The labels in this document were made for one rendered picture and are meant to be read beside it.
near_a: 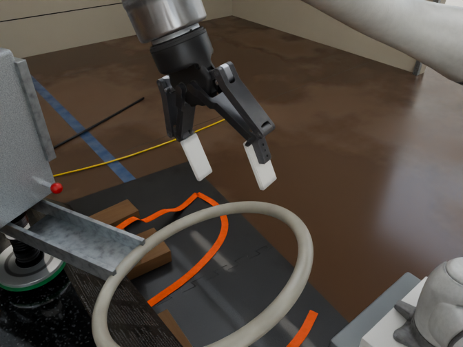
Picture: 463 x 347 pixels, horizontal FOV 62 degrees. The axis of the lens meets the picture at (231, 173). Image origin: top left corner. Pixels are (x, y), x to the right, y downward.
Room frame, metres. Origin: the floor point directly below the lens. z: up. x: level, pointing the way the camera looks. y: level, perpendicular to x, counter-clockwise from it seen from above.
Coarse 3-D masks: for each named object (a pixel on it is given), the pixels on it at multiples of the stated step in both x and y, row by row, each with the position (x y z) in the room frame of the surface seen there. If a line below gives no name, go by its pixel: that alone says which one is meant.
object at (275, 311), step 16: (208, 208) 0.79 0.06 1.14; (224, 208) 0.77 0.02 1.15; (240, 208) 0.75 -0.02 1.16; (256, 208) 0.73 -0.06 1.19; (272, 208) 0.70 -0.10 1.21; (176, 224) 0.75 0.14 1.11; (192, 224) 0.76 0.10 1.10; (288, 224) 0.63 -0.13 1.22; (304, 224) 0.61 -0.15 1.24; (160, 240) 0.72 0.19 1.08; (304, 240) 0.55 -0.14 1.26; (128, 256) 0.66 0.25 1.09; (304, 256) 0.50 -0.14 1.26; (304, 272) 0.46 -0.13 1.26; (112, 288) 0.56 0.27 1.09; (288, 288) 0.43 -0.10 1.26; (96, 304) 0.51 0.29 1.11; (272, 304) 0.40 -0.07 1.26; (288, 304) 0.40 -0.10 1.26; (96, 320) 0.46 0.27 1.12; (256, 320) 0.37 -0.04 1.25; (272, 320) 0.37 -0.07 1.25; (96, 336) 0.42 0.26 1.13; (240, 336) 0.35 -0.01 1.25; (256, 336) 0.35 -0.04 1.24
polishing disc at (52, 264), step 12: (12, 252) 0.88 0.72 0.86; (0, 264) 0.83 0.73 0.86; (12, 264) 0.83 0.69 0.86; (48, 264) 0.83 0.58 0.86; (60, 264) 0.84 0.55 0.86; (0, 276) 0.79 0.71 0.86; (12, 276) 0.79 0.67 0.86; (24, 276) 0.79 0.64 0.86; (36, 276) 0.79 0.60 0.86; (48, 276) 0.79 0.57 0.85
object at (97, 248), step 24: (48, 216) 0.85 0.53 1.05; (72, 216) 0.80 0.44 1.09; (24, 240) 0.74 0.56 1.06; (48, 240) 0.70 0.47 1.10; (72, 240) 0.74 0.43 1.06; (96, 240) 0.74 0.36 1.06; (120, 240) 0.73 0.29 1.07; (144, 240) 0.70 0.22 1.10; (72, 264) 0.66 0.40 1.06; (96, 264) 0.62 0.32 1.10
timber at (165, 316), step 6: (162, 312) 1.16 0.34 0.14; (168, 312) 1.16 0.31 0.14; (162, 318) 1.13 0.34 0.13; (168, 318) 1.13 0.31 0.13; (168, 324) 1.09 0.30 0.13; (174, 324) 1.09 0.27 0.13; (174, 330) 1.06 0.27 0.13; (180, 330) 1.06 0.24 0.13; (180, 336) 1.03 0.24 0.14; (180, 342) 1.00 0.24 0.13; (186, 342) 1.00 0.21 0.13
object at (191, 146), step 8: (192, 136) 0.51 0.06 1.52; (184, 144) 0.50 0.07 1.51; (192, 144) 0.51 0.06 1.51; (200, 144) 0.52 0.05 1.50; (192, 152) 0.50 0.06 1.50; (200, 152) 0.51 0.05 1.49; (192, 160) 0.49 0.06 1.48; (200, 160) 0.50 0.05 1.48; (192, 168) 0.49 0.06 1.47; (200, 168) 0.50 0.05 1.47; (208, 168) 0.51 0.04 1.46; (200, 176) 0.49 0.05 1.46
